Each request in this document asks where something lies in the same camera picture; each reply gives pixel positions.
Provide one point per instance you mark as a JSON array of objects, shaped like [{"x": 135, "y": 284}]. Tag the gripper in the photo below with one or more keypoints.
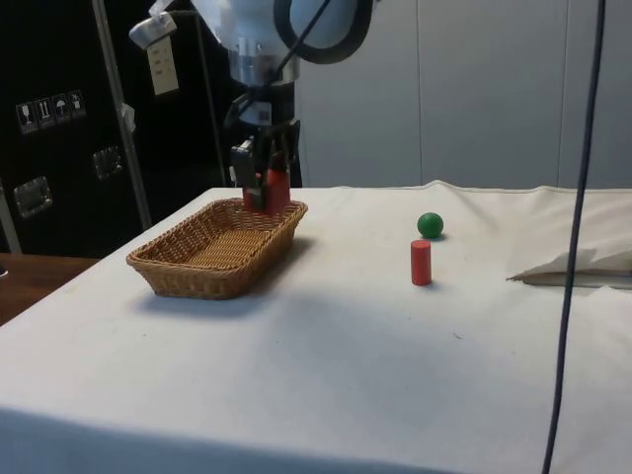
[{"x": 276, "y": 101}]

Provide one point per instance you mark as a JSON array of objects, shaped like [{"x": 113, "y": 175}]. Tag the red block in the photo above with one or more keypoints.
[{"x": 277, "y": 190}]

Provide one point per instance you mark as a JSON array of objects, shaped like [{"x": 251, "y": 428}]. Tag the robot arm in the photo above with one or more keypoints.
[{"x": 247, "y": 24}]

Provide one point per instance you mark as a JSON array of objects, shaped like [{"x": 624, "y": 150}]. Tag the wicker basket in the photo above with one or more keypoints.
[{"x": 222, "y": 247}]

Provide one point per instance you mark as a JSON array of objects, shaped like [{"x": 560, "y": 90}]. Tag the red cylinder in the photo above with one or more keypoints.
[{"x": 421, "y": 264}]

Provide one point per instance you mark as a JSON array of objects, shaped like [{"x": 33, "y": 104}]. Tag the silver metal pole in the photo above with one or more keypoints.
[{"x": 124, "y": 126}]

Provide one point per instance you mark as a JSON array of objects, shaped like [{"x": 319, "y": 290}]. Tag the green ball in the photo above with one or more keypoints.
[{"x": 430, "y": 225}]

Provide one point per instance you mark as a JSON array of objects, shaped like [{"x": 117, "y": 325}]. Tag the black cabinet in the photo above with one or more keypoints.
[{"x": 59, "y": 163}]

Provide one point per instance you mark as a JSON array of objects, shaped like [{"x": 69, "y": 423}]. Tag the pale lockers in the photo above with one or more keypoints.
[{"x": 469, "y": 99}]

